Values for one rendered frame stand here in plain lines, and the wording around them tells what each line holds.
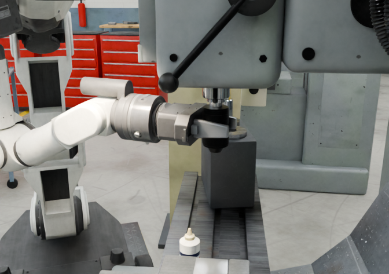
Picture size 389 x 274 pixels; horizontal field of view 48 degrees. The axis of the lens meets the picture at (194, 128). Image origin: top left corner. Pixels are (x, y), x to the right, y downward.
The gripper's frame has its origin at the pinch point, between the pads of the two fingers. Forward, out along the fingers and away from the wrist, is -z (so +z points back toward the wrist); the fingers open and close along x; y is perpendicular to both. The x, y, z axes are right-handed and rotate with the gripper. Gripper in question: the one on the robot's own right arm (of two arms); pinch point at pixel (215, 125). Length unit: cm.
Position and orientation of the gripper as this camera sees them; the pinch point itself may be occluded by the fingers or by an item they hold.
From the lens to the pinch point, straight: 77.7
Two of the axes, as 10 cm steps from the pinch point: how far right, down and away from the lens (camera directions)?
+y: -0.1, 9.6, 2.9
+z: -9.4, -1.0, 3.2
